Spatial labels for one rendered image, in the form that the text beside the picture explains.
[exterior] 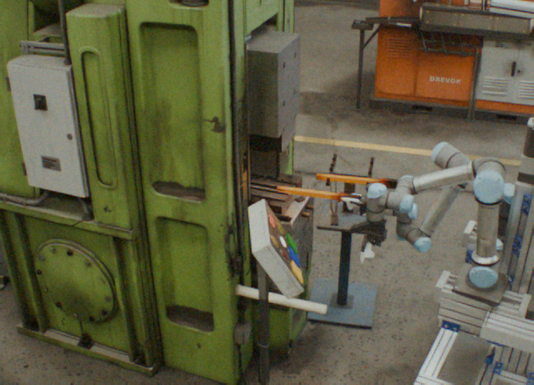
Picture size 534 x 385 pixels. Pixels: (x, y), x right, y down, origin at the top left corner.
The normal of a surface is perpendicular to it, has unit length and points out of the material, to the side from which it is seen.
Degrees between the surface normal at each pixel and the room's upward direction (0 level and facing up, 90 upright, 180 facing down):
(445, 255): 0
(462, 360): 0
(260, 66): 90
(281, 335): 89
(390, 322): 0
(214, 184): 89
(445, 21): 90
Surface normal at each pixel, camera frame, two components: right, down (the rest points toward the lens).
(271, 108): -0.36, 0.47
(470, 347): -0.01, -0.87
